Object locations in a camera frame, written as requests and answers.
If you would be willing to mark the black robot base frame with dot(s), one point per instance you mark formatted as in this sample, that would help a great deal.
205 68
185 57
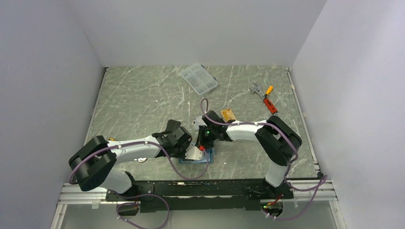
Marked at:
159 195

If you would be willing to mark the silver credit card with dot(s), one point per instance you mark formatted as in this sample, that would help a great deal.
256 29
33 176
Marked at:
198 122

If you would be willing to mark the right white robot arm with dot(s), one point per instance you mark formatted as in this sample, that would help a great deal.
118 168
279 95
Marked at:
277 139

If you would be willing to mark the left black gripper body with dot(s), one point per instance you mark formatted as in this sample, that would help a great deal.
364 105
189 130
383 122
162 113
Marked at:
180 150

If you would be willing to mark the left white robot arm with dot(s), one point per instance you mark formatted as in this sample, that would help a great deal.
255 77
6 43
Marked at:
93 164

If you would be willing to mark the orange handled screwdriver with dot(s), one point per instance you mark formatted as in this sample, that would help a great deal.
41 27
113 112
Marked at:
268 91

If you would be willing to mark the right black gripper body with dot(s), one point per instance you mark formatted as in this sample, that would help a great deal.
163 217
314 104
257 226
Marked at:
207 136

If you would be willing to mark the clear plastic organizer box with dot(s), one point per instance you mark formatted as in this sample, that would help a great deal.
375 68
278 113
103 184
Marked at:
199 79

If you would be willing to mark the blue card holder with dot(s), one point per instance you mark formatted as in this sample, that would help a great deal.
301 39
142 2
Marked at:
207 158

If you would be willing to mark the silver open-end wrench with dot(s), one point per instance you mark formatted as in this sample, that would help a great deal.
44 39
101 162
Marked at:
140 160

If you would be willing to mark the red handled adjustable wrench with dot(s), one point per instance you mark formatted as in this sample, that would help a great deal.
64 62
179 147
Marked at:
257 89

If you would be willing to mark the orange credit card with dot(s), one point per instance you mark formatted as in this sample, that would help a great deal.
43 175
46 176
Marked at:
228 115

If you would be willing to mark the aluminium rail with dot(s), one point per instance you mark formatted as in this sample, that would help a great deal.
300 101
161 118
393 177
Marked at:
72 194

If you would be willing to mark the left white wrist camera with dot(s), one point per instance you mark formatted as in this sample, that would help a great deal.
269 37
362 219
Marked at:
194 153

